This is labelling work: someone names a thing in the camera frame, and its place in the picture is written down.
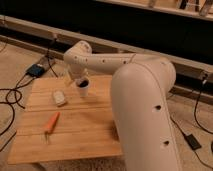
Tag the black power adapter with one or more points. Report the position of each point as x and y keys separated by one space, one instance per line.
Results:
x=192 y=142

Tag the wooden board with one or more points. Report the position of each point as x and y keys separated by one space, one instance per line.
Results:
x=84 y=129

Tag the blue electronic box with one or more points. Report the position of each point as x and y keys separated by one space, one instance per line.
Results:
x=35 y=71

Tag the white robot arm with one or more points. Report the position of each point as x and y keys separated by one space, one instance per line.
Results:
x=138 y=90

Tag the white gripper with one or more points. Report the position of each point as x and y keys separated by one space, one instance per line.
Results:
x=77 y=72

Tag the white ceramic cup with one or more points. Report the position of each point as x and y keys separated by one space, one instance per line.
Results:
x=82 y=86

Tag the white eraser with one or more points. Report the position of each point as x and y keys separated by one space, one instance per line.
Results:
x=59 y=98

